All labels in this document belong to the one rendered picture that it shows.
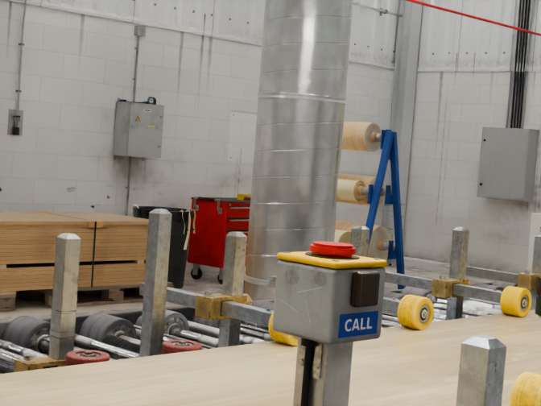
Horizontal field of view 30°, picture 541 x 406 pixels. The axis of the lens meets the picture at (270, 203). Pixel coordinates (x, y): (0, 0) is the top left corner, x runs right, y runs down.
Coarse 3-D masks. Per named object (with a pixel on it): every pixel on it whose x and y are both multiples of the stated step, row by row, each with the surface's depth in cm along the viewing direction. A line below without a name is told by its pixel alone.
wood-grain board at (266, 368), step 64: (448, 320) 264; (512, 320) 272; (0, 384) 163; (64, 384) 166; (128, 384) 169; (192, 384) 172; (256, 384) 176; (384, 384) 183; (448, 384) 187; (512, 384) 191
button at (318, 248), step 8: (312, 248) 88; (320, 248) 87; (328, 248) 86; (336, 248) 87; (344, 248) 87; (352, 248) 88; (328, 256) 87; (336, 256) 87; (344, 256) 87; (352, 256) 88
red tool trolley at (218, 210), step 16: (192, 208) 977; (208, 208) 965; (224, 208) 952; (240, 208) 964; (192, 224) 977; (208, 224) 965; (224, 224) 952; (240, 224) 967; (192, 240) 977; (208, 240) 965; (224, 240) 953; (192, 256) 976; (208, 256) 964; (224, 256) 954; (192, 272) 983
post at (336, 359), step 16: (336, 352) 87; (352, 352) 89; (304, 368) 87; (336, 368) 87; (304, 384) 87; (320, 384) 87; (336, 384) 88; (304, 400) 87; (320, 400) 87; (336, 400) 88
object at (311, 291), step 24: (288, 264) 87; (312, 264) 85; (336, 264) 84; (360, 264) 86; (384, 264) 88; (288, 288) 87; (312, 288) 85; (336, 288) 84; (288, 312) 87; (312, 312) 85; (336, 312) 84; (360, 312) 86; (312, 336) 85; (336, 336) 84; (360, 336) 87
